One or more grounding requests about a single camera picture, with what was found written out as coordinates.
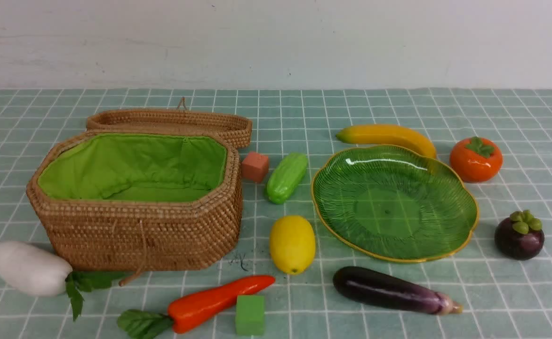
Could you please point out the yellow lemon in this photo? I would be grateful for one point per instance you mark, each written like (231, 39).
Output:
(292, 244)

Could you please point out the yellow banana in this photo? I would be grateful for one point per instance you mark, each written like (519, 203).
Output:
(388, 134)

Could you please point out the dark purple eggplant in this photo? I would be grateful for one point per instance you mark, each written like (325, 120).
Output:
(376, 289)

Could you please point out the orange carrot with green leaves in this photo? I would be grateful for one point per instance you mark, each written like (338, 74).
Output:
(190, 311)

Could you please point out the orange persimmon green calyx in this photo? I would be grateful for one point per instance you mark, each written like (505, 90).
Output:
(476, 159)

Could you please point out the purple mangosteen green calyx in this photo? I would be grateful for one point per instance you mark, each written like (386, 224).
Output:
(520, 235)

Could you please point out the white radish with green leaves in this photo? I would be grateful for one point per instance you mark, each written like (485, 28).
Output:
(37, 272)

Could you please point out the woven wicker basket lid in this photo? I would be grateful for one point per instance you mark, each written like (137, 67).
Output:
(237, 130)

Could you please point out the green checkered tablecloth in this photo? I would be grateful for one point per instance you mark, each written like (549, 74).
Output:
(289, 277)

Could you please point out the green leaf-shaped glass plate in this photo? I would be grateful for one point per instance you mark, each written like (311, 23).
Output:
(390, 203)

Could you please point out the green foam cube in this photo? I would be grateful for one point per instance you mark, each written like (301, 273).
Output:
(250, 315)

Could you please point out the woven wicker basket green lining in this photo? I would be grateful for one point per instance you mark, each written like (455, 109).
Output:
(126, 200)

